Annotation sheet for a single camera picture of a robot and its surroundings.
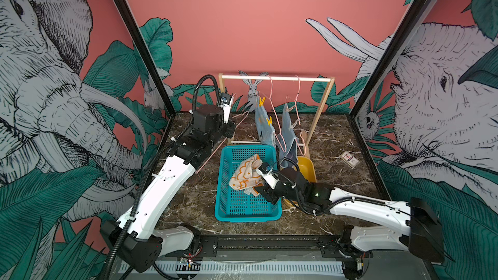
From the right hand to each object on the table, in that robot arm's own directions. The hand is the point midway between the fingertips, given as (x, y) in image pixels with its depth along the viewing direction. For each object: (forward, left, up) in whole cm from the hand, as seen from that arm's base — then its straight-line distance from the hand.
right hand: (256, 180), depth 73 cm
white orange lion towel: (+7, +5, -11) cm, 14 cm away
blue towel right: (+15, -13, +2) cm, 20 cm away
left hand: (+18, +10, +20) cm, 29 cm away
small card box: (+20, -49, -17) cm, 55 cm away
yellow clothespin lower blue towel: (+24, -6, +8) cm, 26 cm away
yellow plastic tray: (+16, -25, -16) cm, 34 cm away
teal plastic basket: (-4, +9, -17) cm, 20 cm away
